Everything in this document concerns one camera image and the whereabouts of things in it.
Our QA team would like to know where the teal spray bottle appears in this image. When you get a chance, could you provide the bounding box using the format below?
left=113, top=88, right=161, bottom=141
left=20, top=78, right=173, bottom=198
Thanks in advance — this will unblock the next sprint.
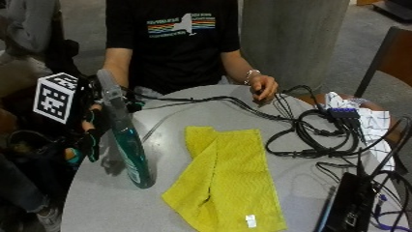
left=94, top=68, right=157, bottom=189

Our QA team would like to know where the black bag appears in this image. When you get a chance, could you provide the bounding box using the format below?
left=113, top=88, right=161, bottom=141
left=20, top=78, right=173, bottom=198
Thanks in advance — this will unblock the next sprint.
left=4, top=129, right=76, bottom=182

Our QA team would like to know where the white marker cube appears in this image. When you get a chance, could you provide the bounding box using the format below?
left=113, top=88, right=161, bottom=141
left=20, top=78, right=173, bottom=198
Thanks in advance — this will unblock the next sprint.
left=32, top=72, right=80, bottom=125

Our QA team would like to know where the grey concrete pillar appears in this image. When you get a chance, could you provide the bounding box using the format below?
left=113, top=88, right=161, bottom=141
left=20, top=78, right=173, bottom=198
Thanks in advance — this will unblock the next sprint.
left=240, top=0, right=352, bottom=92

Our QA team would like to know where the black hub with blue ports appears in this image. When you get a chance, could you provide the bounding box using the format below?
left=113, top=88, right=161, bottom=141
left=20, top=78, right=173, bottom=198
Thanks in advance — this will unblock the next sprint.
left=326, top=107, right=366, bottom=143

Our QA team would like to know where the black printed t-shirt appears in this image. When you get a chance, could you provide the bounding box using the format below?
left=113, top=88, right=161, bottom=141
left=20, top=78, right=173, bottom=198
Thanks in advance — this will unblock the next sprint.
left=104, top=0, right=242, bottom=96

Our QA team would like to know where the white checked cloth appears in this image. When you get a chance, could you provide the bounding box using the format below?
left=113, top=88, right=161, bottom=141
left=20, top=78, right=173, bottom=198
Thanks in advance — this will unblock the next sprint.
left=321, top=91, right=396, bottom=172

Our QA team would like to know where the yellow cloth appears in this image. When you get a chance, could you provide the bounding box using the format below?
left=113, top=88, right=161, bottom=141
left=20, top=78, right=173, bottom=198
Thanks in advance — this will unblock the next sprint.
left=161, top=126, right=288, bottom=232

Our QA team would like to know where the brown wooden chair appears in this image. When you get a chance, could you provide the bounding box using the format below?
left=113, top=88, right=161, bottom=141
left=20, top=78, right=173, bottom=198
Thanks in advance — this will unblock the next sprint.
left=294, top=25, right=412, bottom=149

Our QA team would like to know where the dark blue pen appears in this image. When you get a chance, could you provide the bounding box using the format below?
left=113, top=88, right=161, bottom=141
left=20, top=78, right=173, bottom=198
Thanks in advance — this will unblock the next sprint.
left=313, top=185, right=338, bottom=232

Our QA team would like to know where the black electronics box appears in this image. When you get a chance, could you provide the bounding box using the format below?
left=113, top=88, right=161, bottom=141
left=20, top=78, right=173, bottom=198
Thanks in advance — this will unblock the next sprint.
left=324, top=171, right=378, bottom=232

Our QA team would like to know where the dark bench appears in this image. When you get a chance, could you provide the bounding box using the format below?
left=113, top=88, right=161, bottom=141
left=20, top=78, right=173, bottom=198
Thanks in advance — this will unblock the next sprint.
left=372, top=0, right=412, bottom=23

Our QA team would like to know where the silver bracelet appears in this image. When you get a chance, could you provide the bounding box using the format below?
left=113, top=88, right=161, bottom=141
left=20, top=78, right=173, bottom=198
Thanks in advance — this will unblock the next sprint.
left=244, top=69, right=261, bottom=86

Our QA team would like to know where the long black glove cable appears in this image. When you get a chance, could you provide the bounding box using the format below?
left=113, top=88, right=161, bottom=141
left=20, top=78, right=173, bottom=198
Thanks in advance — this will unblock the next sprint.
left=121, top=86, right=301, bottom=124

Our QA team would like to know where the coiled black cable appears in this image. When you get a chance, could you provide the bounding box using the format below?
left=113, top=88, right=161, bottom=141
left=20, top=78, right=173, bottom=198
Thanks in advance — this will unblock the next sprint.
left=264, top=84, right=370, bottom=160

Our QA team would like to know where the thin grey cable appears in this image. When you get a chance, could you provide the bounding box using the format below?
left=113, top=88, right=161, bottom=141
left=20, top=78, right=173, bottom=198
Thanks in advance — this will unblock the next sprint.
left=140, top=103, right=204, bottom=143

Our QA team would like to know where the purple cable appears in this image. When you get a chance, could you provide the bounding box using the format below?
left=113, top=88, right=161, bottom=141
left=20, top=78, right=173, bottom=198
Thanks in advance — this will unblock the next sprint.
left=370, top=193, right=412, bottom=232

